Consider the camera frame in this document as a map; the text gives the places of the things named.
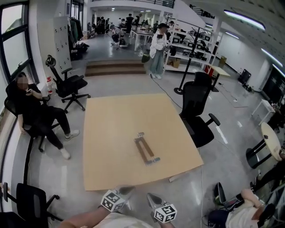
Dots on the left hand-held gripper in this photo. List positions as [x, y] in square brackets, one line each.
[112, 200]

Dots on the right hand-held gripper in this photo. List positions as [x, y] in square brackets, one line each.
[164, 212]

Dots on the person's left forearm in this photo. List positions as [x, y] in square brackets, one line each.
[84, 217]

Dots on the person's white t-shirt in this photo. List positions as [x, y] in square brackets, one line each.
[124, 221]

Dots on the white table leg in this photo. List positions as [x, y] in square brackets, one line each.
[177, 178]

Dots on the black oval case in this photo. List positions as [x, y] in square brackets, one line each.
[220, 193]

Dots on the black electronic rig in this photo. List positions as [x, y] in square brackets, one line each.
[231, 201]

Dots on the black office chair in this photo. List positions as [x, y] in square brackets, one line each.
[71, 84]
[10, 104]
[31, 200]
[196, 98]

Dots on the clear plastic bottle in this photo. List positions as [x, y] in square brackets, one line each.
[54, 88]

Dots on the round cream table black base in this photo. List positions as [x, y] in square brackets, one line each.
[271, 138]

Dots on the clear bottle red label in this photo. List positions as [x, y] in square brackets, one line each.
[49, 85]

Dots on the wooden steps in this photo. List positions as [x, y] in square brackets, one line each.
[115, 67]

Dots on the dark green bag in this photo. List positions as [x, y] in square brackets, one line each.
[145, 58]

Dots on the small white desk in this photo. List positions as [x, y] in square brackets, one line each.
[267, 104]

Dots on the white shelving with equipment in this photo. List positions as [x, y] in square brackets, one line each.
[200, 67]

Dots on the cardboard box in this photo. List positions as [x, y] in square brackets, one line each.
[223, 61]
[175, 63]

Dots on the black coat stand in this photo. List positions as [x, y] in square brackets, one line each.
[188, 64]

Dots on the yellow top desk black leg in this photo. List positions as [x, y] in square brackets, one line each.
[220, 71]

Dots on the pile of black bags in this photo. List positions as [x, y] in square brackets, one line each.
[80, 47]

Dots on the black flat case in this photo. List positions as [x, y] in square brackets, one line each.
[244, 76]

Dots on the white locker panel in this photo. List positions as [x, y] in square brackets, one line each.
[62, 42]

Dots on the black glass cabinet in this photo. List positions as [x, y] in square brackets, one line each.
[275, 86]

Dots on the long white table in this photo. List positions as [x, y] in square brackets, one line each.
[142, 33]

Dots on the rack of hanging clothes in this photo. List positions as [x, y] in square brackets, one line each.
[74, 31]

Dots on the group of people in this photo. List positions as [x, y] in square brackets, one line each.
[129, 22]

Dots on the black framed window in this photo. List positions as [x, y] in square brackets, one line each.
[15, 49]

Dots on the ceiling light tube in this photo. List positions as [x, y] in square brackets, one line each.
[271, 54]
[279, 67]
[232, 35]
[245, 19]

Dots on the black balcony railing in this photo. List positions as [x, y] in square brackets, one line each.
[155, 2]

